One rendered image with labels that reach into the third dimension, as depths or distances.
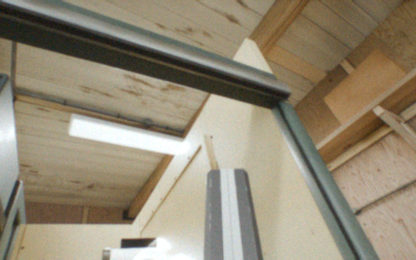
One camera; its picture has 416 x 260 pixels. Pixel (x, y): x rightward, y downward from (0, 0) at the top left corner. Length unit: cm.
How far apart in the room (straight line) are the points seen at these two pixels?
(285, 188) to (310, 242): 12
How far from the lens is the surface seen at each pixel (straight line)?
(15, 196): 160
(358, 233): 50
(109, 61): 50
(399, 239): 216
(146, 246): 133
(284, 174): 58
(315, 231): 53
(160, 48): 48
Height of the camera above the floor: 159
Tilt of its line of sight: 40 degrees up
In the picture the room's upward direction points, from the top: 13 degrees counter-clockwise
